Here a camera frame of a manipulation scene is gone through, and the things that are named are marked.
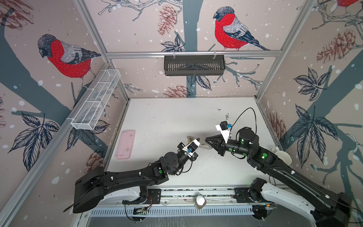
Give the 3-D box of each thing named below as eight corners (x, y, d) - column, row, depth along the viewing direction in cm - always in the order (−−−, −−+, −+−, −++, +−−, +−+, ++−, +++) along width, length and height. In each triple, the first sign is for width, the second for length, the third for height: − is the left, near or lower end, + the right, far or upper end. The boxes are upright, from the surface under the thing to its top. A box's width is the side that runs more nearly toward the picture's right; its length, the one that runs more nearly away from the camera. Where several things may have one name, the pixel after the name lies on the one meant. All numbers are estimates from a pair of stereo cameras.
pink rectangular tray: (114, 159, 89) (112, 157, 87) (123, 132, 103) (122, 129, 100) (130, 159, 89) (128, 157, 87) (137, 132, 103) (136, 129, 100)
